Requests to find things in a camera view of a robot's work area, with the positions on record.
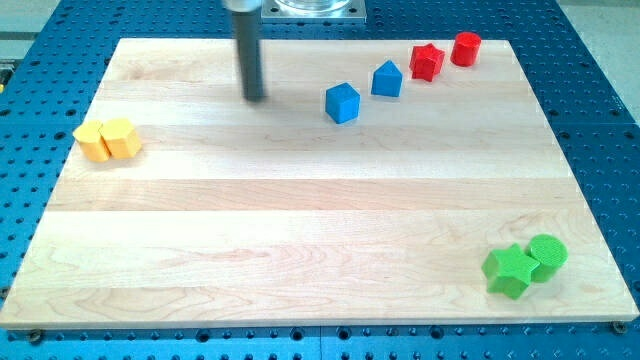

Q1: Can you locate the red star block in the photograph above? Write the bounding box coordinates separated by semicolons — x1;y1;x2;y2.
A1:
409;43;445;82

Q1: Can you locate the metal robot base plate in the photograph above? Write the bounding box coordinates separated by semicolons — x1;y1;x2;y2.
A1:
261;0;367;24

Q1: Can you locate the red cylinder block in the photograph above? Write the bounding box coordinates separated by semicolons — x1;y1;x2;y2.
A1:
450;32;482;67

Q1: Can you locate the wooden board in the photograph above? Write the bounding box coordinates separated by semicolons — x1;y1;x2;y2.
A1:
1;38;638;330

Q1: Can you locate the green cylinder block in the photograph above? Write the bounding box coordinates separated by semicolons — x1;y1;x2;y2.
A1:
525;234;569;283

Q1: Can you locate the green star block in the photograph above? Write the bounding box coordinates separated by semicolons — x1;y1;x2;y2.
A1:
481;244;540;300

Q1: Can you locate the blue pentagon house block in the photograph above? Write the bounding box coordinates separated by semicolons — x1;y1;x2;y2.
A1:
371;60;403;97

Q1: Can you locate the yellow hexagon block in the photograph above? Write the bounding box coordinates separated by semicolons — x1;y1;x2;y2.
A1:
100;118;142;159

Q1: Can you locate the blue cube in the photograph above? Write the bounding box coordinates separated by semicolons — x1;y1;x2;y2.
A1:
325;83;360;124

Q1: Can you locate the yellow semicircle block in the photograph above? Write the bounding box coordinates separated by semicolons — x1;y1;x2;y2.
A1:
73;120;111;162

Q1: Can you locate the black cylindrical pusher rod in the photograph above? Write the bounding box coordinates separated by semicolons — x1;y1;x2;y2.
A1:
232;7;264;102

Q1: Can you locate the silver tool holder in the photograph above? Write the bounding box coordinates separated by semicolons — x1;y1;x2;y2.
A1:
222;0;262;13

